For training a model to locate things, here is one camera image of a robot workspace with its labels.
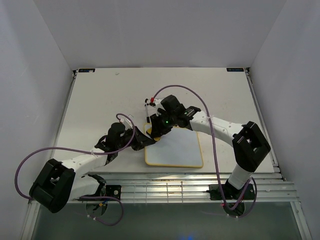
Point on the yellow black whiteboard eraser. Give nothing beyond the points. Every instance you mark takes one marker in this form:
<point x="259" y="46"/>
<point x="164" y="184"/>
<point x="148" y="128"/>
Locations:
<point x="149" y="131"/>

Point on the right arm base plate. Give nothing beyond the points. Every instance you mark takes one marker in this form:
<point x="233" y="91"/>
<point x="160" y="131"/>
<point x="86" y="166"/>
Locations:
<point x="230" y="192"/>

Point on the yellow framed whiteboard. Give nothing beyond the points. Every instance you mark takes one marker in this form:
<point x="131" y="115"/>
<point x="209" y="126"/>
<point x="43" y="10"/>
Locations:
<point x="180" y="148"/>

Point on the aluminium table frame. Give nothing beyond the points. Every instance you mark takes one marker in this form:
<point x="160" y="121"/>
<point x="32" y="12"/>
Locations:
<point x="174" y="190"/>

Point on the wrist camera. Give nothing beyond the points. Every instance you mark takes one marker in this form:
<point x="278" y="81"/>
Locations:
<point x="126" y="120"/>
<point x="155" y="102"/>

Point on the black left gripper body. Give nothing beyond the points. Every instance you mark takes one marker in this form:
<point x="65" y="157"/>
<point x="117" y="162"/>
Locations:
<point x="127" y="138"/>

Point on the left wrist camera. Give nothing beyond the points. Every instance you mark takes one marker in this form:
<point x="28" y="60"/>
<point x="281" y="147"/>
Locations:
<point x="126" y="120"/>

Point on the left blue table label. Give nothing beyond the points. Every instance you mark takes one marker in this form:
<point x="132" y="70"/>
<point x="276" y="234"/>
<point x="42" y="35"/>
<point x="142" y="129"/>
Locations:
<point x="86" y="70"/>

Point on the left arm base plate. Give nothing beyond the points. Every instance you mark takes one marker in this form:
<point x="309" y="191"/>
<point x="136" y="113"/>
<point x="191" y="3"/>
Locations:
<point x="110" y="193"/>

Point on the wire whiteboard stand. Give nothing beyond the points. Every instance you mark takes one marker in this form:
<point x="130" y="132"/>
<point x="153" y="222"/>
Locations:
<point x="151" y="110"/>

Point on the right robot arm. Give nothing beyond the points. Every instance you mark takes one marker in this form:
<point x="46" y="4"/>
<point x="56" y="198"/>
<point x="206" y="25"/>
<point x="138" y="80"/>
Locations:
<point x="249" y="144"/>

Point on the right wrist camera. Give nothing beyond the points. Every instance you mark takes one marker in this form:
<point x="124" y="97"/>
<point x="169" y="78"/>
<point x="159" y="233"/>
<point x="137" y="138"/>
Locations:
<point x="155" y="102"/>

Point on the blue table label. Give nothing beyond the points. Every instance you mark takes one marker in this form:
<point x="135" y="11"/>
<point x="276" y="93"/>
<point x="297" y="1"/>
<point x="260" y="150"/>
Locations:
<point x="235" y="69"/>
<point x="86" y="70"/>

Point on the right blue table label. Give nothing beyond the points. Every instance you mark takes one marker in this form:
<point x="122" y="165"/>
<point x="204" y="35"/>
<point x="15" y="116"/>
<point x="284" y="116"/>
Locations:
<point x="235" y="69"/>

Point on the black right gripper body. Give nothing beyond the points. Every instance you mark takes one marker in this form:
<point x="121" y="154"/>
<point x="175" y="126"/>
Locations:
<point x="168" y="120"/>

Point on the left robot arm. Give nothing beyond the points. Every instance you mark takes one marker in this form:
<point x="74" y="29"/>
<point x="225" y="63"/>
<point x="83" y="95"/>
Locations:
<point x="61" y="181"/>

